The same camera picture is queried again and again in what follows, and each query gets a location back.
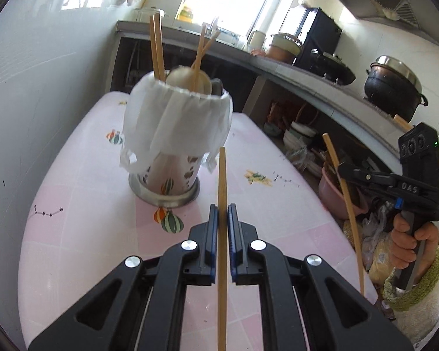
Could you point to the concrete kitchen counter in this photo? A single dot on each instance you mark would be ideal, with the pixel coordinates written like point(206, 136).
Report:
point(314, 91)

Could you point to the clear bag of yellow grain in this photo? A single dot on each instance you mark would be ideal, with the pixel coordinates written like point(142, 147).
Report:
point(379, 263)

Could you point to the red packaging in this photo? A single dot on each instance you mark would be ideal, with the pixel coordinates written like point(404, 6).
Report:
point(289, 111)

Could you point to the crumpled clear plastic bag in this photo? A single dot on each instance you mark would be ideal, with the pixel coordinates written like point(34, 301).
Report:
point(300, 155)

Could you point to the pink plastic basin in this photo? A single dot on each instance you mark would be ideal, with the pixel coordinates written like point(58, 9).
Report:
point(333, 197)

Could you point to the black pot with steel lid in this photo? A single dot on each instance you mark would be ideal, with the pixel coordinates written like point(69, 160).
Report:
point(391, 87)

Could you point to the stack of white bowls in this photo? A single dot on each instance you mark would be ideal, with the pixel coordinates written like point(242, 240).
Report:
point(298, 137)

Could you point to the pink printed tablecloth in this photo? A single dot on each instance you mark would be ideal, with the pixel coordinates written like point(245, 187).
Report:
point(77, 208)

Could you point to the person's right hand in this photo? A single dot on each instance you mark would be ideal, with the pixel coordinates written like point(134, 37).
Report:
point(430, 245)

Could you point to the black gas stove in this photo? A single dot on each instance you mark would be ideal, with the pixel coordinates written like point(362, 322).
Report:
point(338, 80)

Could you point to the white mug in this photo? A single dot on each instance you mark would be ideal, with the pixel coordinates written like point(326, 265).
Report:
point(256, 39)

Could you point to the steel faucet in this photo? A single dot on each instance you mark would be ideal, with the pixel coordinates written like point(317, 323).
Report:
point(216, 25)

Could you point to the sink drain pipes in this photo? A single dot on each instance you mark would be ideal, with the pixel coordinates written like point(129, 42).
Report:
point(133, 65)

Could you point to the black wok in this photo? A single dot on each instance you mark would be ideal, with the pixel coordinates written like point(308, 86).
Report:
point(331, 64)

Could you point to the yellow container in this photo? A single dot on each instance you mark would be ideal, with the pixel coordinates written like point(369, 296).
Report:
point(184, 14)

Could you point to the beige rice paddle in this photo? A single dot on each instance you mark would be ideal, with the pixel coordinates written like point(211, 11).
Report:
point(183, 78)

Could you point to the small white bundle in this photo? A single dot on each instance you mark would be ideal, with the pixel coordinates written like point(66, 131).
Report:
point(305, 0)

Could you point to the printed steel utensil holder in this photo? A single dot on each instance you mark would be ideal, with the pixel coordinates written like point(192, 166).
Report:
point(175, 175)

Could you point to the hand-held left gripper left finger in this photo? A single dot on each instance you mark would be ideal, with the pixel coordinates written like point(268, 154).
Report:
point(213, 252)

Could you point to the person's right forearm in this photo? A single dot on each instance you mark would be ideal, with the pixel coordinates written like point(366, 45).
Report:
point(424, 310)

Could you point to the wooden chopstick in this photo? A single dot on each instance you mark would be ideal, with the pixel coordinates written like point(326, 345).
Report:
point(153, 44)
point(222, 190)
point(353, 226)
point(161, 47)
point(208, 45)
point(198, 58)

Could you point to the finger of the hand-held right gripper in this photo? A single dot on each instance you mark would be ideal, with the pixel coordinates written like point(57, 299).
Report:
point(382, 193)
point(369, 177)

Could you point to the brown clay pot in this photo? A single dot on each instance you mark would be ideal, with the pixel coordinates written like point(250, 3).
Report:
point(281, 56)

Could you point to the container with white plastic bag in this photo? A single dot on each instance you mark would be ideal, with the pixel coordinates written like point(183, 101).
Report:
point(175, 124)

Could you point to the wooden stick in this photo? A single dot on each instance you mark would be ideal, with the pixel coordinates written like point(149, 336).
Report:
point(401, 120)

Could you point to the small pink dish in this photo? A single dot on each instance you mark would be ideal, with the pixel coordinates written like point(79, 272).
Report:
point(258, 52)

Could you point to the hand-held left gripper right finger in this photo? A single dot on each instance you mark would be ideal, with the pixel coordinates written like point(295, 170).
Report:
point(233, 252)

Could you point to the steel spoon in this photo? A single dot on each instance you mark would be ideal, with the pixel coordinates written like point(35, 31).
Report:
point(217, 87)

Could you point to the grey bowl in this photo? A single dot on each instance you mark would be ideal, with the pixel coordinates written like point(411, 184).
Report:
point(273, 128)

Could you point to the black kitchen appliance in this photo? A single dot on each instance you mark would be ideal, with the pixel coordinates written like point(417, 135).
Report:
point(320, 33)

